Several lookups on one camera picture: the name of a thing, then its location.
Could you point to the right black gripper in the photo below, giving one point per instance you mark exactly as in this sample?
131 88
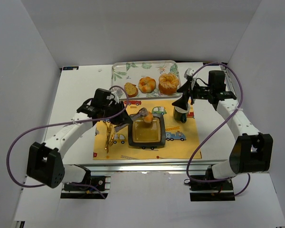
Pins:
186 87

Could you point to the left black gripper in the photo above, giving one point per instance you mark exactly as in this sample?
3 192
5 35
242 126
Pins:
121 116

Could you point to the small round bun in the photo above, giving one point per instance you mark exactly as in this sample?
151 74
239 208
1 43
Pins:
148 118

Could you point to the toasted bread slice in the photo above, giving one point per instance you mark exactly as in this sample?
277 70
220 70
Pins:
131 89

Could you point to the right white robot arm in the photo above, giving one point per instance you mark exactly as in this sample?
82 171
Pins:
252 150

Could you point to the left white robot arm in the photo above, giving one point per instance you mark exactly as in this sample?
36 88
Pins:
45 160

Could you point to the gold fork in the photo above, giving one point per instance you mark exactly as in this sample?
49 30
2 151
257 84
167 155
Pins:
108 135

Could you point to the dark green mug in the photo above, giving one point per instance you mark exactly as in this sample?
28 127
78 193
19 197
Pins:
180 114

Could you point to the black square plate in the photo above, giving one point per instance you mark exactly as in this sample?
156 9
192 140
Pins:
147 135

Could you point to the twisted glazed bun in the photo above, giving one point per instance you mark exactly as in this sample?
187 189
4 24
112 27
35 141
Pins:
147 84

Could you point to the floral serving tray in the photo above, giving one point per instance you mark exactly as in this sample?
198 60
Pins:
132 72

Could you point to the yellow vehicle print placemat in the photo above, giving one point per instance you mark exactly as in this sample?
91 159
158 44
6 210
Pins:
182 138

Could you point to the ring-shaped sugared bread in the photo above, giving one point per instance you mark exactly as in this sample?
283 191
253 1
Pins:
168 83

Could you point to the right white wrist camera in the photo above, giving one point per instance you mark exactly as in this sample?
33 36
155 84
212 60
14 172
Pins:
190 75

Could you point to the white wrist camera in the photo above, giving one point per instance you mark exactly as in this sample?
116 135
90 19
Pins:
190 75
117 92

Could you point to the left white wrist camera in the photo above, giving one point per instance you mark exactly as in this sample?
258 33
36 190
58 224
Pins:
117 92

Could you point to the aluminium frame rail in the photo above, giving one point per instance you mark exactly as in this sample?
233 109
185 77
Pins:
165 165

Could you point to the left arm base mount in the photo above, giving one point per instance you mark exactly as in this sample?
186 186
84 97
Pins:
96 187

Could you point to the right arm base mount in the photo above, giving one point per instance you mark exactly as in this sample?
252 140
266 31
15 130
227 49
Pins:
202 189

